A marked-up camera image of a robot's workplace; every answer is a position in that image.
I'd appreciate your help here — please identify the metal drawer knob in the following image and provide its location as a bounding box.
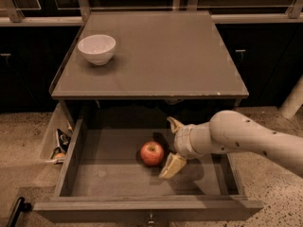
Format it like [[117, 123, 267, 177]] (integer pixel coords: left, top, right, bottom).
[[147, 214, 155, 227]]

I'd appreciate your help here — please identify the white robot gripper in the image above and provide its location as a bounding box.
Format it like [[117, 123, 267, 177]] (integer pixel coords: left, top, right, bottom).
[[159, 116, 212, 179]]

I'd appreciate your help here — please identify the black handle bottom left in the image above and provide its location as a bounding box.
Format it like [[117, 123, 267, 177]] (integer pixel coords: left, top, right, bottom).
[[6, 197, 32, 227]]

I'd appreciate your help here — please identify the grey open top drawer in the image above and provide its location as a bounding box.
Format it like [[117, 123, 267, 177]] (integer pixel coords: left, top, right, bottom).
[[34, 119, 263, 222]]

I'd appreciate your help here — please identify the grey counter cabinet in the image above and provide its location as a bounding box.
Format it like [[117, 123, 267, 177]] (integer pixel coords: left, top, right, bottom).
[[50, 11, 249, 103]]

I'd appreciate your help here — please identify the grey back rail shelf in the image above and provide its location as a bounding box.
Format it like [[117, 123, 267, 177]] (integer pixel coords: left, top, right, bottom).
[[1, 0, 303, 26]]

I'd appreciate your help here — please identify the red apple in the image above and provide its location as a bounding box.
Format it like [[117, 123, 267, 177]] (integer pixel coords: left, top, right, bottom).
[[140, 141, 164, 166]]

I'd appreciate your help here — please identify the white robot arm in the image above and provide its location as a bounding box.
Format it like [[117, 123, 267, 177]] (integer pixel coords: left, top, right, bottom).
[[160, 111, 303, 179]]

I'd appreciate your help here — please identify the white ceramic bowl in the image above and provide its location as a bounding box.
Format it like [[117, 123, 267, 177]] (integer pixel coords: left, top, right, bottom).
[[78, 34, 116, 65]]

